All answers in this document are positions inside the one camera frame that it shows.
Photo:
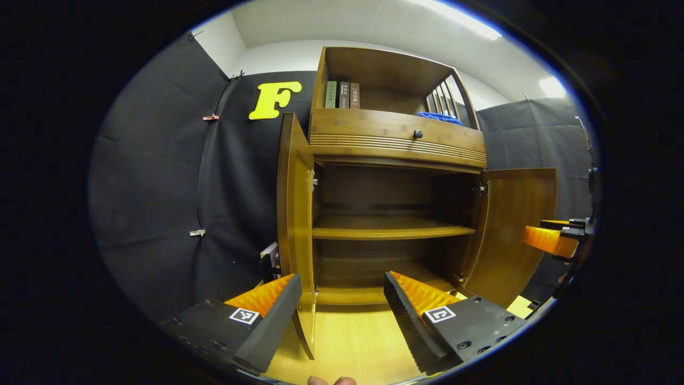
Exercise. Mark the long ceiling light strip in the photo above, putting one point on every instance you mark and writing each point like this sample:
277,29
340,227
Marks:
465,18

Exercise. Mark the wooden double-door shoe cabinet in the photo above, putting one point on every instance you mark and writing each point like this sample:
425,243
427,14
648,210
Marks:
390,227

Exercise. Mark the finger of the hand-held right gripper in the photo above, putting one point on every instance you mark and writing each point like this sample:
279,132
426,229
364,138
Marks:
548,239
564,222

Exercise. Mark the white clip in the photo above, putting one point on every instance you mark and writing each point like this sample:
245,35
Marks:
197,232

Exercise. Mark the brown book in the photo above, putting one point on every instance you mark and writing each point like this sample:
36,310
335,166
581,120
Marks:
355,96

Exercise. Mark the black clip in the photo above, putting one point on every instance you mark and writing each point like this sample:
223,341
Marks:
237,75
195,36

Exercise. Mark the short ceiling light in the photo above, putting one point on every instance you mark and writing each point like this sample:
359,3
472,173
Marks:
552,86

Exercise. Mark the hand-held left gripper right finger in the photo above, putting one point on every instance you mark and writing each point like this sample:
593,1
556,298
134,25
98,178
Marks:
409,321

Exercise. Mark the black backdrop cloth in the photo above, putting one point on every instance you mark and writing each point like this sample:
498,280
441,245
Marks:
160,187

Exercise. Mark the wooden shoe cabinet door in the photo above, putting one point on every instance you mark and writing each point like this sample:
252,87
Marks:
518,230
296,214

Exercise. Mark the pale purple book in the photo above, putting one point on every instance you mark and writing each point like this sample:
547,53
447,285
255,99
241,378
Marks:
270,255

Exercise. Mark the green book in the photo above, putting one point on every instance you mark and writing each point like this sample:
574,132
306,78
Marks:
331,95

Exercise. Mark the red clip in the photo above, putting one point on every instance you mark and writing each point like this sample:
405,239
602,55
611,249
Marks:
211,117

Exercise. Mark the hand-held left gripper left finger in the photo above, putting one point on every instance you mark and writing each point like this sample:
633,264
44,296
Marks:
275,321

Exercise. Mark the dark grey book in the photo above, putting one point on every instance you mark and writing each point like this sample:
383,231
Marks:
344,95

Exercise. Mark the wooden ribbed cabinet drawer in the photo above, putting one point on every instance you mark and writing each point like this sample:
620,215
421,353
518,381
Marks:
374,131

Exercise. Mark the blue cloth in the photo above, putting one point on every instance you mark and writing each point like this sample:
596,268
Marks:
441,118

